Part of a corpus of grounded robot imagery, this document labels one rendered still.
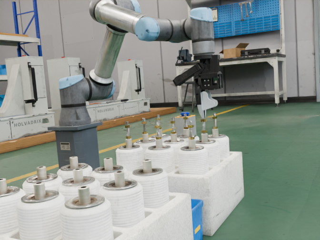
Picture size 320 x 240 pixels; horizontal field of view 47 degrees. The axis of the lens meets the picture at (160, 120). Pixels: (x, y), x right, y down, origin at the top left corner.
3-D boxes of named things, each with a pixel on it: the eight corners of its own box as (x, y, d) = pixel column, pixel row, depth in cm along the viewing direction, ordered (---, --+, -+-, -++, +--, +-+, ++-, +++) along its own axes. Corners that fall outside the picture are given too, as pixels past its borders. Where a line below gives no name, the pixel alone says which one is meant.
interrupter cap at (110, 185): (95, 190, 79) (95, 187, 79) (116, 181, 86) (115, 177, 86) (125, 193, 76) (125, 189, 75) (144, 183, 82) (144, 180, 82)
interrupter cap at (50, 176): (19, 183, 91) (19, 180, 90) (43, 175, 97) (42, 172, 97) (42, 185, 87) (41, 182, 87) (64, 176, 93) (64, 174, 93)
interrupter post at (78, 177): (71, 184, 86) (70, 170, 86) (78, 181, 88) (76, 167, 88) (79, 185, 85) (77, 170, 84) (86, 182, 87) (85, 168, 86)
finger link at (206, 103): (215, 118, 122) (213, 90, 122) (197, 119, 124) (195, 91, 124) (216, 117, 125) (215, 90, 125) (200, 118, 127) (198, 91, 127)
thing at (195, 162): (207, 197, 125) (204, 145, 123) (213, 207, 115) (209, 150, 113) (179, 200, 124) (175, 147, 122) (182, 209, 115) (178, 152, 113)
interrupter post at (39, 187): (32, 199, 76) (30, 184, 75) (40, 196, 78) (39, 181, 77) (40, 201, 74) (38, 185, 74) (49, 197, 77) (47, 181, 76)
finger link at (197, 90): (200, 105, 122) (198, 78, 122) (195, 105, 123) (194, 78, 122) (204, 104, 127) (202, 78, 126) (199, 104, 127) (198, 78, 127)
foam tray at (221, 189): (104, 223, 128) (99, 172, 126) (156, 190, 162) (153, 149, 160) (212, 236, 110) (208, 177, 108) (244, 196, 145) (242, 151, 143)
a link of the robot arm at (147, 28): (77, -10, 149) (150, 13, 115) (101, -8, 156) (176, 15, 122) (75, 19, 153) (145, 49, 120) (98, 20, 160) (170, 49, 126)
